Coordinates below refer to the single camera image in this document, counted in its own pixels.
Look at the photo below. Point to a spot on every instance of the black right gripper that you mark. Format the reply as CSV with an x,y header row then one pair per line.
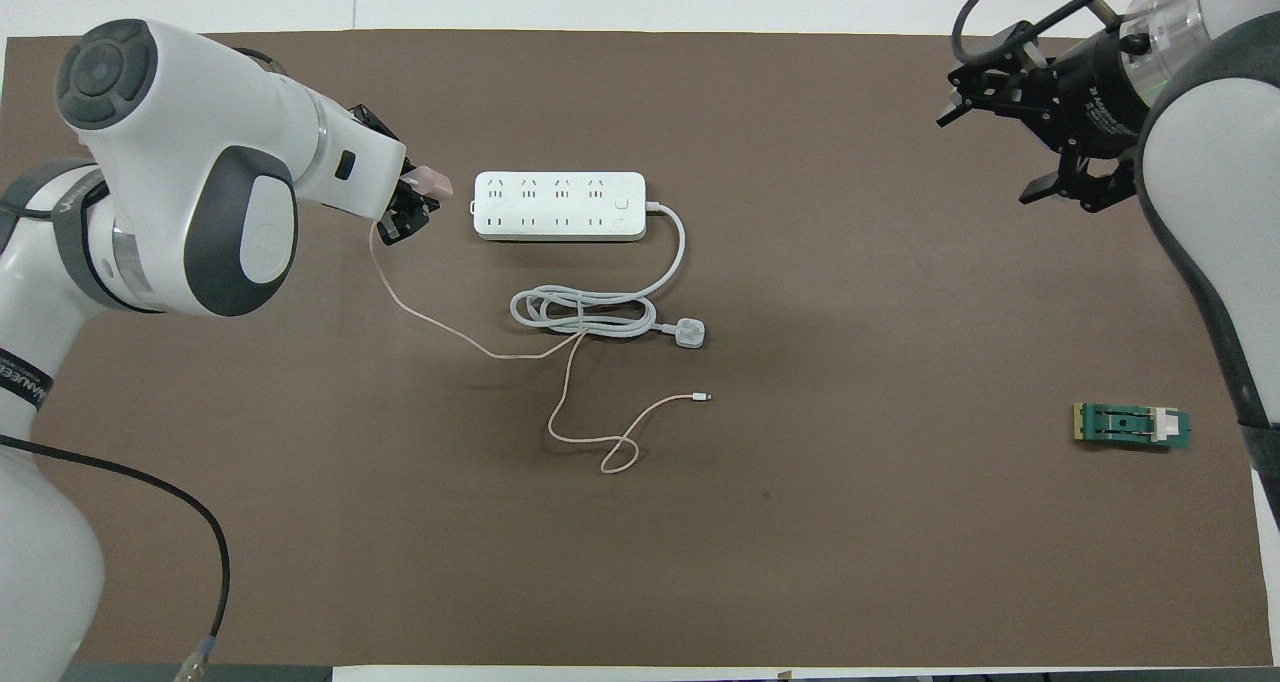
x,y
1100,92

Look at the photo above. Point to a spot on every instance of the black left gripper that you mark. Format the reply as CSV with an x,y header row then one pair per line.
x,y
398,230

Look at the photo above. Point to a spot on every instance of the pink charger block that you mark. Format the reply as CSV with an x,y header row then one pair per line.
x,y
432,179

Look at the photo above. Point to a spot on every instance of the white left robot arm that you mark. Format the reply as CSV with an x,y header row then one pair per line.
x,y
180,132

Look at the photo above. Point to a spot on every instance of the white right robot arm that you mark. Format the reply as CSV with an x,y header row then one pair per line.
x,y
1210,212

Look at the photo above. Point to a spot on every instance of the white power strip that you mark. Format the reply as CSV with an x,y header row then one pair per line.
x,y
560,205

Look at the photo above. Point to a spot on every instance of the brown table mat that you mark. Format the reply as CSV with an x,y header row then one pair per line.
x,y
800,542

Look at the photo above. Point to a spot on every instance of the green knife switch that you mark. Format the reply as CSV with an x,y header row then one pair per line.
x,y
1130,426

